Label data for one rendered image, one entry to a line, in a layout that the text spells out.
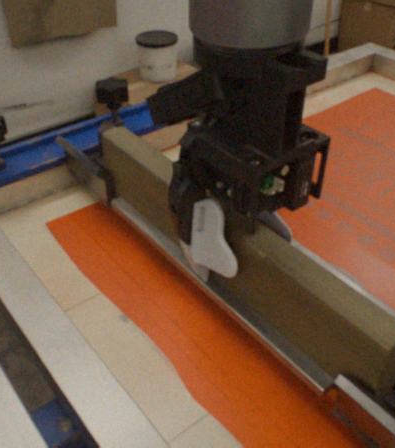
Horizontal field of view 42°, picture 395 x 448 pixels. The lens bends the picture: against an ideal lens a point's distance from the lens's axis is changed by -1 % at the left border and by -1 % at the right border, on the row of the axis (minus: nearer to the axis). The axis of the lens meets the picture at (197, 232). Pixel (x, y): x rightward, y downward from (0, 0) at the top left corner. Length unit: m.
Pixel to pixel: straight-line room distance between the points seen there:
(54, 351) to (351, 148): 0.50
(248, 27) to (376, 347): 0.21
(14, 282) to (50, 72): 2.16
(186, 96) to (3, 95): 2.19
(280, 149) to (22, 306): 0.26
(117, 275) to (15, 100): 2.10
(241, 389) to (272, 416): 0.03
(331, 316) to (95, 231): 0.31
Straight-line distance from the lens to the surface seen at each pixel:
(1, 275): 0.50
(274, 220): 0.43
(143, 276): 0.52
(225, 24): 0.31
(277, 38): 0.31
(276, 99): 0.31
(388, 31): 3.69
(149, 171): 0.48
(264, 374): 0.45
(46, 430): 0.48
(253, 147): 0.34
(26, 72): 2.56
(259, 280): 0.41
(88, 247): 0.56
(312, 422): 0.43
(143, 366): 0.45
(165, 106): 0.41
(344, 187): 0.67
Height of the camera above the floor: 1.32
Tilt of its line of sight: 39 degrees down
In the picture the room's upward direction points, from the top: straight up
